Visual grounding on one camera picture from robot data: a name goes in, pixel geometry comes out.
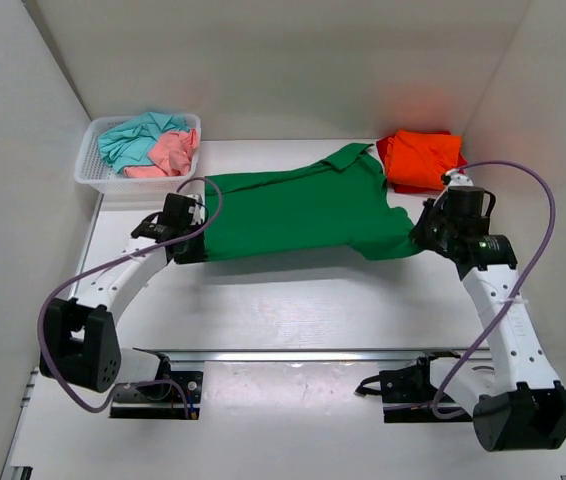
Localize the green polo shirt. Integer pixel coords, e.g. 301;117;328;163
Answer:
204;143;421;262

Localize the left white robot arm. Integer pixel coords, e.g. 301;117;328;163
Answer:
42;193;206;398

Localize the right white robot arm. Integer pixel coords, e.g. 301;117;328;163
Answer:
355;186;566;451

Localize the pink shirt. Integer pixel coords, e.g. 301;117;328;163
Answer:
123;129;199;179

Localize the white plastic basket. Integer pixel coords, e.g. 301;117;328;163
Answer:
74;113;201;196

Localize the orange folded shirt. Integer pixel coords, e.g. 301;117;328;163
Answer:
383;129;464;192

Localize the light blue shirt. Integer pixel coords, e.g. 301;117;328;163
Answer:
98;112;191;174

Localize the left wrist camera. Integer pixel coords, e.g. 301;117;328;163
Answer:
187;194;208;224

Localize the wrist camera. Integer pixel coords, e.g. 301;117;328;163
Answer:
441;169;473;189
187;194;208;224

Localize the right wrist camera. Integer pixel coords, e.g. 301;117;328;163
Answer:
441;169;473;189

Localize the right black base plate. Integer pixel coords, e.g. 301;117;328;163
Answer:
379;365;471;424

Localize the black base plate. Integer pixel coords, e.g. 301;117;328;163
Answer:
109;361;204;421
379;365;471;424

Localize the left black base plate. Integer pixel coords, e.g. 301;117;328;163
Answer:
109;361;204;421

